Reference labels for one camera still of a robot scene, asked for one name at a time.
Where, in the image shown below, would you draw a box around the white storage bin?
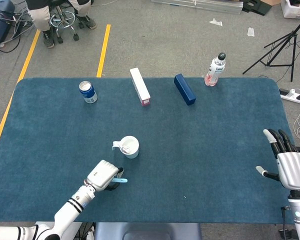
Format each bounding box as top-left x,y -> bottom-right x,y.
279,0 -> 300,19

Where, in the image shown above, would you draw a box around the black foam pieces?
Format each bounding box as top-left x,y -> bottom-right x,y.
241,0 -> 271,16

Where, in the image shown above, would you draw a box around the chrome swivel stool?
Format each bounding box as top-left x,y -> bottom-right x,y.
49,0 -> 84,44

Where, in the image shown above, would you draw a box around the white power strip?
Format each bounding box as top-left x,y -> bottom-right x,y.
279,88 -> 300,105

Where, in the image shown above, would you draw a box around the blue felt table mat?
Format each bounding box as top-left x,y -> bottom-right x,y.
0,76 -> 300,224

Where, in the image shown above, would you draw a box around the white cup with handle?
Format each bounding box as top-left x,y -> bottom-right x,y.
112,135 -> 140,160

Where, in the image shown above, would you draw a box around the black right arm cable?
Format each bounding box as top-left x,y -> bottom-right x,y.
279,206 -> 295,240

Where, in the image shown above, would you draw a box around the white printed toothpaste tube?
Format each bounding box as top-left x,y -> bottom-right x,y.
118,142 -> 133,154

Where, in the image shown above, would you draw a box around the black tripod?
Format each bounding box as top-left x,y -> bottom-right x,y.
242,12 -> 300,83

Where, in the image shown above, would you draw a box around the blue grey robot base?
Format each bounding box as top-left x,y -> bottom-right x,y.
93,222 -> 202,240

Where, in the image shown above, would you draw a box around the pink drink plastic bottle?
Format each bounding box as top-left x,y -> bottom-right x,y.
204,52 -> 227,88

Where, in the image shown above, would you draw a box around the tangled floor cables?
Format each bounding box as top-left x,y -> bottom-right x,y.
0,4 -> 36,53

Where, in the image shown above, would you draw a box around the aluminium profile rails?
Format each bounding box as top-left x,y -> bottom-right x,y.
151,0 -> 245,15

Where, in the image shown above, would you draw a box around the dark blue long box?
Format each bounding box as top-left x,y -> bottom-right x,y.
173,73 -> 197,106

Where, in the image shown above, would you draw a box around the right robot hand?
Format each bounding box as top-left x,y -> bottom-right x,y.
255,128 -> 300,191

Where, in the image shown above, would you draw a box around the person in beige trousers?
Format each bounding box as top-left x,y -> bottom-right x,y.
26,0 -> 97,49

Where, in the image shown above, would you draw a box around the blue soda can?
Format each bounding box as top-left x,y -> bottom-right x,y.
78,80 -> 98,104

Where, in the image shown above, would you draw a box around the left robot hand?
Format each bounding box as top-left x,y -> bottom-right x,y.
84,159 -> 125,191

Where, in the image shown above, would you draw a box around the white pink box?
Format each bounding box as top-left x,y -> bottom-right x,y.
129,67 -> 151,108

